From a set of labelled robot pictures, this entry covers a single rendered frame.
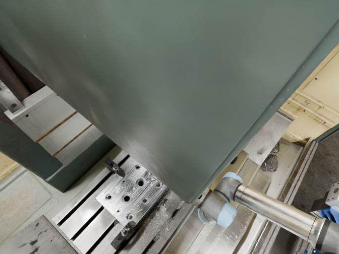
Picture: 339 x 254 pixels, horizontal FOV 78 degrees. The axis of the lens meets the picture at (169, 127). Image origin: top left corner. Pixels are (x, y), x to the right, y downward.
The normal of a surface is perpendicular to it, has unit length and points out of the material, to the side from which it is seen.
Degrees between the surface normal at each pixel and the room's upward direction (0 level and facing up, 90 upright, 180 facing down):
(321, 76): 90
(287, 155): 17
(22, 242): 24
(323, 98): 90
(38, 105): 90
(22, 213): 0
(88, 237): 0
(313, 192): 0
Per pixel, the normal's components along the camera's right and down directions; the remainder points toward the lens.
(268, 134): -0.18, -0.20
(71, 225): 0.07, -0.51
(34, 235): 0.33, -0.72
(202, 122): -0.63, 0.64
